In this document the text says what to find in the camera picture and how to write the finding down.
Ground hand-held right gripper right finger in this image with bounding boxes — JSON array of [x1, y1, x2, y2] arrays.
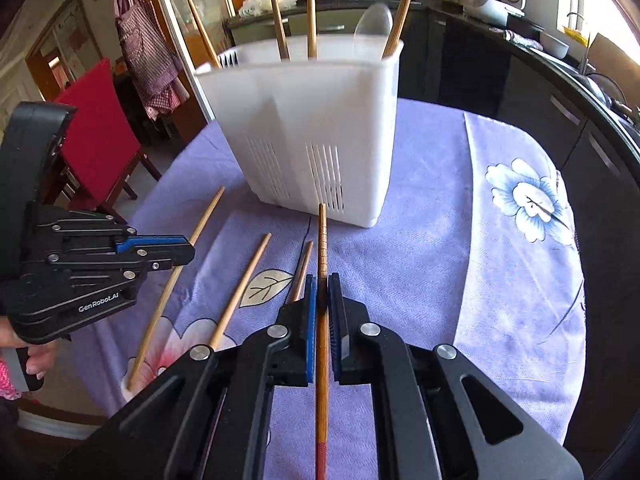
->
[[326, 272, 586, 480]]

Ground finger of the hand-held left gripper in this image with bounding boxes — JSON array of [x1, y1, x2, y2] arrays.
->
[[135, 244, 197, 274], [115, 233, 194, 257]]

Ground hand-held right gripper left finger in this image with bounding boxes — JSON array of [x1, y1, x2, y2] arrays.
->
[[52, 274, 319, 480]]

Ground white plastic utensil holder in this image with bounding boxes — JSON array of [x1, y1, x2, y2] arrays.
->
[[193, 35, 404, 229]]

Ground clear plastic spoon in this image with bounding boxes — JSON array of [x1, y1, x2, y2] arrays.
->
[[353, 2, 394, 42]]

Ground person's left hand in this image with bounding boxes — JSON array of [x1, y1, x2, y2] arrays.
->
[[0, 320, 59, 379]]

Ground purple floral tablecloth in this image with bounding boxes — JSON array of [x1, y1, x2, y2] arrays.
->
[[85, 97, 587, 480]]

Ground red chair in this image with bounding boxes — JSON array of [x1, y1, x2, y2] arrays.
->
[[52, 57, 164, 224]]

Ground checkered apron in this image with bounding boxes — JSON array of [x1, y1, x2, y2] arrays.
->
[[112, 0, 189, 122]]

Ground sliding glass door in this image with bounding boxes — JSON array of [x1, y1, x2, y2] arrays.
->
[[150, 0, 242, 127]]

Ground white plastic bags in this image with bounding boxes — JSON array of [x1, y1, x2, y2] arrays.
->
[[237, 0, 301, 17]]

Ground dark lower cabinets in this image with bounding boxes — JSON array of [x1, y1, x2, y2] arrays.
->
[[425, 6, 640, 201]]

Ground green lower cabinets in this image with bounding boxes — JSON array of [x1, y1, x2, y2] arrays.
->
[[227, 6, 432, 47]]

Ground black kitchen countertop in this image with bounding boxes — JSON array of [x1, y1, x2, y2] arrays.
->
[[425, 0, 640, 133]]

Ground patterned dish cloth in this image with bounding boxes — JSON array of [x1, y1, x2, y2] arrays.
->
[[502, 29, 544, 52]]

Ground white bowl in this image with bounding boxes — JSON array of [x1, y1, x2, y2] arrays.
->
[[539, 32, 571, 60]]

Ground black inner pot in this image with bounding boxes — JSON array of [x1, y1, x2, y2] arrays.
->
[[505, 12, 546, 37]]

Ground black pan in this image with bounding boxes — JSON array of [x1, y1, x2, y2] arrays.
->
[[585, 72, 632, 107]]

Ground small steel faucet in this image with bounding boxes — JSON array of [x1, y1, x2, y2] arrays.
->
[[567, 11, 594, 74]]

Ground wooden cutting board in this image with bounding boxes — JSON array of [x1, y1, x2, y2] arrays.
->
[[582, 32, 640, 82]]

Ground calligraphy wall scroll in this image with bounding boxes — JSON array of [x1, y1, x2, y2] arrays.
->
[[50, 0, 94, 87]]

